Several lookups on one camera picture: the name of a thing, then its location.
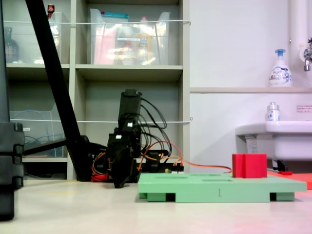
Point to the red cross columnar block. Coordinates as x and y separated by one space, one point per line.
253 165

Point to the beige shelf unit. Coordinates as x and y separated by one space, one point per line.
129 69

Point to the small silver capped bottle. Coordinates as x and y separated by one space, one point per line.
273 113

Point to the orange labelled bottle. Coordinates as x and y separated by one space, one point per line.
144 44

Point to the white tube with label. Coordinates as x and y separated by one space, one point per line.
251 145

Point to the dark glass bottle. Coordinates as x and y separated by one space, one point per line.
11 48

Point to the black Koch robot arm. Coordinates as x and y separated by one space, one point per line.
130 104

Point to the metal faucet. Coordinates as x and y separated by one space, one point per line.
306 56

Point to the circuit board with green terminal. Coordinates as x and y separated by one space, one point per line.
175 170

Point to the red lettered wall label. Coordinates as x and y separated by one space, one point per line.
304 108

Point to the bottle with red gold cap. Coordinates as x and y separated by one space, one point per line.
50 9

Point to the green shape sorter board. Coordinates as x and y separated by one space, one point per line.
195 190

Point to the white foam soap pump bottle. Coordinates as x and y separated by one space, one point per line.
280 73

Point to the black tripod brace strut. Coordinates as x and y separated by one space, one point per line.
44 147

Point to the clear plastic storage bin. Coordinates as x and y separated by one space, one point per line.
109 48
24 48

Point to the red printed base bracket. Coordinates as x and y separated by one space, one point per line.
100 177

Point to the white sink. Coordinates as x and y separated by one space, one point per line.
287 141

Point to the large orange flat block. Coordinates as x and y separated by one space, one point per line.
302 180

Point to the small red flat piece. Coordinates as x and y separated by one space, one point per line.
285 173

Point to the black tripod leg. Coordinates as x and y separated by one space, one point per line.
56 85
9 158

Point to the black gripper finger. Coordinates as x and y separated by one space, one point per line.
132 170
120 175

